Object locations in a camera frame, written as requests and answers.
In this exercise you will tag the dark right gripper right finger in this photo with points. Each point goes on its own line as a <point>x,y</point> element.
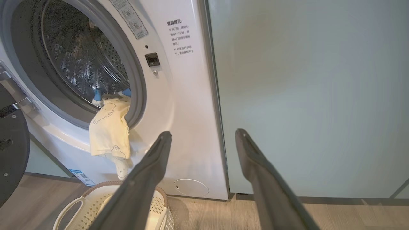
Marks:
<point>271,191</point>

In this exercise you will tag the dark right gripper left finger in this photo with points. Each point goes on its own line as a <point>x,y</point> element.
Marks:
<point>140,185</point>

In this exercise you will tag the pale yellow garment blue cuffs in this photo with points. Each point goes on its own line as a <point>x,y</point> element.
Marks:
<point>110,127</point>

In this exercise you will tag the black round glass washer door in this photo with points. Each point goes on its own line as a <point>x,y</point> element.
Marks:
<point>12,153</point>

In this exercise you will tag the white front-load washing machine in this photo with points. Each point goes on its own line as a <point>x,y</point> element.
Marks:
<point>191,111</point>

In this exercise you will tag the black door latch socket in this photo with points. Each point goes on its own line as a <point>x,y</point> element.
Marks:
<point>152,59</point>

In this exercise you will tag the stainless steel washing machine drum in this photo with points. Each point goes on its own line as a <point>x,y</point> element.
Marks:
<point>80,57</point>

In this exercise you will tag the round white filter cover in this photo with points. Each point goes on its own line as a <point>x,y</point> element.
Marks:
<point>191,187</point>

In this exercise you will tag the blue energy label sticker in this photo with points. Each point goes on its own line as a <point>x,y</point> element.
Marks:
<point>82,177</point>

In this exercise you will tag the white perforated laundry basket brown rim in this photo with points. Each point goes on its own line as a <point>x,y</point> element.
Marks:
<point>80,214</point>

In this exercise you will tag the plain pale green cabinet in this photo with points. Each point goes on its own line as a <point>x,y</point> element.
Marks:
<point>303,95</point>

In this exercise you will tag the grey instruction sticker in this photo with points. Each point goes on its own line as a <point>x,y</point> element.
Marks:
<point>129,17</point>

